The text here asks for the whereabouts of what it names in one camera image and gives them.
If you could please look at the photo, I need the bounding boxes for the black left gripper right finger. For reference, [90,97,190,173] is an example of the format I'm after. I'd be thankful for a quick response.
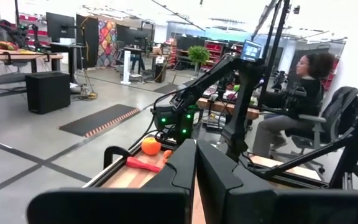
[196,139,358,224]

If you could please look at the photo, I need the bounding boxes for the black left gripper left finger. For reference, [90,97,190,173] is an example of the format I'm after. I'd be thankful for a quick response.
[26,138,198,224]

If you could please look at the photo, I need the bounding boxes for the orange fruit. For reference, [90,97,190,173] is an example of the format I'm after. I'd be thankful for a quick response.
[140,136,162,156]

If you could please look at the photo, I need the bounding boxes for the red chili pepper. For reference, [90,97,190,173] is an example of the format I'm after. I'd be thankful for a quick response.
[125,149,173,174]

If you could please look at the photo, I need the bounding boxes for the dark plain floor mat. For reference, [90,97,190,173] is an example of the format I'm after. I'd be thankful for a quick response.
[153,83,180,95]

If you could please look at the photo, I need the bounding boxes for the wooden workbench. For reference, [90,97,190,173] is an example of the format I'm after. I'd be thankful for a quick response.
[196,97,260,121]

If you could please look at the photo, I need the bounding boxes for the black hazard striped floor mat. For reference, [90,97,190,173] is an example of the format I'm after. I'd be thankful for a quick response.
[58,103,141,139]

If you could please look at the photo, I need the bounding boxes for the green potted plant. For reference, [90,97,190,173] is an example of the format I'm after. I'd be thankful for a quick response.
[187,45,211,77]

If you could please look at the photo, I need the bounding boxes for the red bin shelf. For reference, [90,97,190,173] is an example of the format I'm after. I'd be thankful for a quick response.
[201,39,229,72]

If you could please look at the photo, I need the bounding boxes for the colourful diamond quilt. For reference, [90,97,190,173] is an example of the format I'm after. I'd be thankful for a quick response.
[96,18,118,68]

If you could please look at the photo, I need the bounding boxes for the small lit screen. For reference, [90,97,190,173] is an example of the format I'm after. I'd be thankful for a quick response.
[240,39,264,62]

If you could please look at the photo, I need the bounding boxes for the black standing panel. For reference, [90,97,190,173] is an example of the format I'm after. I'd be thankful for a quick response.
[75,14,100,70]

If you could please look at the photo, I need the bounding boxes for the person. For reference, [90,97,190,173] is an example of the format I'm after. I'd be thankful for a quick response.
[252,52,336,158]

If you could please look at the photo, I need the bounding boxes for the black cabinet box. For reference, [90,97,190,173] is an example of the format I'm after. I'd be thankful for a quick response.
[25,72,71,115]

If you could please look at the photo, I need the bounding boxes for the black office chair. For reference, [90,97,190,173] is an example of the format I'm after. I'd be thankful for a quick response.
[270,86,358,175]

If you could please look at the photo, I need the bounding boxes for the black computer monitor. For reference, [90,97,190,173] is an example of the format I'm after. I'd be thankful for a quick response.
[45,12,76,44]

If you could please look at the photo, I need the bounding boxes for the black aluminium table frame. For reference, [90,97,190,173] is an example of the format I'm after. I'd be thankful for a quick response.
[82,138,331,190]

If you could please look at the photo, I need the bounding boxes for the white post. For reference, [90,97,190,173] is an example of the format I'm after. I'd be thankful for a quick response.
[120,50,132,86]

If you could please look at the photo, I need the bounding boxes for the black camera rig stand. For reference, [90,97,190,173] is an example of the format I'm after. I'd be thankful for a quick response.
[250,0,358,190]

